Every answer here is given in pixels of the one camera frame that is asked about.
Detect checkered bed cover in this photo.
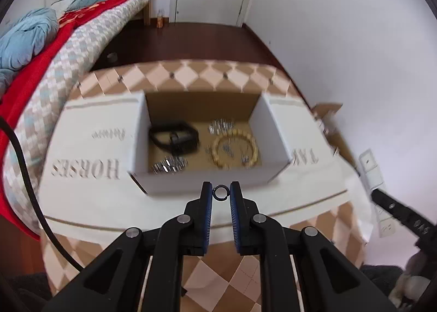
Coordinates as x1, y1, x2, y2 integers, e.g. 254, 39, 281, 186
3, 0, 153, 227

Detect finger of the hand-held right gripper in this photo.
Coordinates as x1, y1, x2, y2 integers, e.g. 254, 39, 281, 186
370, 188, 435, 245

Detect light blue quilt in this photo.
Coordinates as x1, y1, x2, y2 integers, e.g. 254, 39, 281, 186
0, 0, 151, 94

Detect wooden bead bracelet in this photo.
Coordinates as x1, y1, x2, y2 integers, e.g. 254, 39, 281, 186
210, 129, 261, 170

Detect white power strip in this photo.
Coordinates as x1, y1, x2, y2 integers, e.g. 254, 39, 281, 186
358, 149, 397, 238

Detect white plastic sheet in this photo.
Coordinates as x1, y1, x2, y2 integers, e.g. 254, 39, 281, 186
336, 153, 373, 244

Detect white cardboard box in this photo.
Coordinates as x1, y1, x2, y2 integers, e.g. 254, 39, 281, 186
127, 91, 294, 195

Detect brown cardboard pieces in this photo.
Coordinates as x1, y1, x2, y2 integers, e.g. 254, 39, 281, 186
311, 103, 359, 169

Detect thin silver necklace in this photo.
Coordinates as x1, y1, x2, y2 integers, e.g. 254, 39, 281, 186
205, 143, 250, 164

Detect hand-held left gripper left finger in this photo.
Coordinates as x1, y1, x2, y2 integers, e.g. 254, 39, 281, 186
43, 180, 214, 312

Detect silver charm bracelet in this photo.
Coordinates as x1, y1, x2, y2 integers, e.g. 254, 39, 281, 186
208, 119, 234, 135

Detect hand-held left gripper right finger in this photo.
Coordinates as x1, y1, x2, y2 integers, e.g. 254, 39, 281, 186
229, 180, 397, 312

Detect black cable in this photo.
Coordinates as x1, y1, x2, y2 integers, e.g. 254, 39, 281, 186
0, 117, 84, 270

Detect bed with red blanket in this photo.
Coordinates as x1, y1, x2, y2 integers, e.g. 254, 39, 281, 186
0, 0, 146, 242

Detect chunky silver chain bracelet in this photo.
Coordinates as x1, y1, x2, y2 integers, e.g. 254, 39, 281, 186
150, 158, 188, 174

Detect diamond pattern printed table cloth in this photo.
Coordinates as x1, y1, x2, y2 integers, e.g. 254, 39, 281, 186
36, 61, 371, 312

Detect black wristband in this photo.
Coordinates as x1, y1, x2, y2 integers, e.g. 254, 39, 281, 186
148, 121, 199, 156

